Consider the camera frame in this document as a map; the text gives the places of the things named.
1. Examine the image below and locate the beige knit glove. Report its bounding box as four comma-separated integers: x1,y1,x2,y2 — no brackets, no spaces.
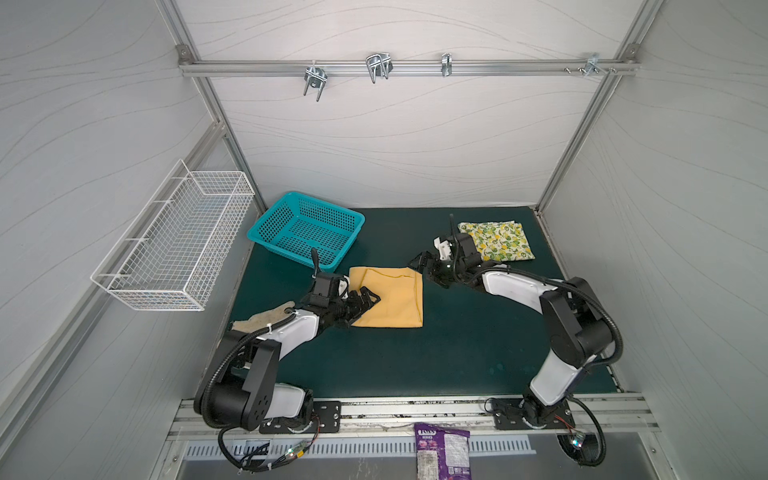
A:
232,301,295,334

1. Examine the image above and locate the metal bracket right end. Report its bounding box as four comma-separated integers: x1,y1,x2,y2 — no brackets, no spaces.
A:
564,53,618,78

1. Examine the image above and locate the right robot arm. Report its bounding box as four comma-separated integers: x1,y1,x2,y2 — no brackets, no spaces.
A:
408,233,624,429

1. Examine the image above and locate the purple snack bag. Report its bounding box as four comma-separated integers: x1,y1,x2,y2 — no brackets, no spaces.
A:
414,423,472,480

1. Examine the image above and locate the base cable bundle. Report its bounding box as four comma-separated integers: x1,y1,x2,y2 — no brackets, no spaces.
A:
217,419,322,475
554,395,608,468

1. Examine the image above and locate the right base cable bundle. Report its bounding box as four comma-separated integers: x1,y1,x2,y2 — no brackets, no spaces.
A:
554,395,608,468

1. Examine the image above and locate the metal u-bolt clamp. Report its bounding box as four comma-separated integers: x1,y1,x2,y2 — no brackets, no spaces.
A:
303,65,328,102
365,52,393,84

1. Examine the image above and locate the aluminium front rail frame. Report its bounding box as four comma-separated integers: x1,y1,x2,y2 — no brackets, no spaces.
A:
167,392,661,442

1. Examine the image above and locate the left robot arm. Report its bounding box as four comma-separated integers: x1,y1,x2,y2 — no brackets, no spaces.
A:
193,272,381,431

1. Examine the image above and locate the tan yellow skirt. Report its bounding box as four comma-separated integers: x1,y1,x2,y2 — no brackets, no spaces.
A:
349,267,424,329

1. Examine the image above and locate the small metal hook clamp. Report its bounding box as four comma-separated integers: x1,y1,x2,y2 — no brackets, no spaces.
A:
441,53,453,77

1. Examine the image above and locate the metal u-bolt clamp middle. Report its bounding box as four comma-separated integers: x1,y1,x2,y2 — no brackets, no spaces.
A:
365,52,393,84

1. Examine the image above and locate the left base cable bundle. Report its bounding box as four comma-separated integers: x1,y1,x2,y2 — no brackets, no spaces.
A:
217,419,322,475

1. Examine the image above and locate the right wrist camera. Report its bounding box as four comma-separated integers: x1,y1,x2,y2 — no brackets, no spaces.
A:
433,237,453,262

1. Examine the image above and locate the white wire basket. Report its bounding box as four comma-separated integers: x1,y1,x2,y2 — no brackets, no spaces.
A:
90,160,254,312

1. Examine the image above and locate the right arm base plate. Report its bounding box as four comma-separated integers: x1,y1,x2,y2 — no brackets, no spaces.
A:
484,397,575,431

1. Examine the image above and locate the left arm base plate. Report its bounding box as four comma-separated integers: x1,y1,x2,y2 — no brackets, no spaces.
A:
258,400,342,434

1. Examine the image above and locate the lemon print skirt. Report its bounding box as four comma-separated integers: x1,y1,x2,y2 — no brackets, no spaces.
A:
458,221,535,262

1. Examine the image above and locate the metal u-bolt clamp left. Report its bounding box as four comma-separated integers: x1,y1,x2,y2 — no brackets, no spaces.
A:
303,65,328,102

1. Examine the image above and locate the aluminium crossbar rail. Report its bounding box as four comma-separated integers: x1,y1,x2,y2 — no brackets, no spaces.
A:
179,57,641,78

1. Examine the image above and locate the teal plastic basket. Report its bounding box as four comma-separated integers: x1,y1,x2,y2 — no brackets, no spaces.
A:
247,192,365,272

